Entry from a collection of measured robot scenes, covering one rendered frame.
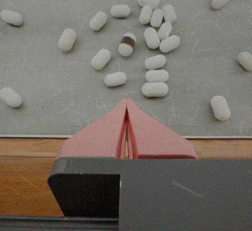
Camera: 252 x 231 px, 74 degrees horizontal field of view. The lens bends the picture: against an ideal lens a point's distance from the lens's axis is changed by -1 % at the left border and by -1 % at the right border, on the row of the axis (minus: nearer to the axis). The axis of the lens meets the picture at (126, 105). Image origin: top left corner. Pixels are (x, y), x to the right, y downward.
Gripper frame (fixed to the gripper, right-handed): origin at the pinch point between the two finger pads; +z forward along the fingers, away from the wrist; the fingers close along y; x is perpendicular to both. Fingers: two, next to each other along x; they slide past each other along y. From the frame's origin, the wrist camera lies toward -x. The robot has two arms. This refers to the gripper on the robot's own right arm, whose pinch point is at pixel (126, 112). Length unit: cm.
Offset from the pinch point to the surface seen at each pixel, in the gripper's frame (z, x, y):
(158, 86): 10.6, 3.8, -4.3
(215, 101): 9.3, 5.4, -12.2
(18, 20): 20.1, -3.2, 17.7
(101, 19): 19.7, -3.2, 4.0
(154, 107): 10.0, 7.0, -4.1
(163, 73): 12.3, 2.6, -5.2
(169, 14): 20.2, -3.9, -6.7
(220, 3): 22.3, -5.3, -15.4
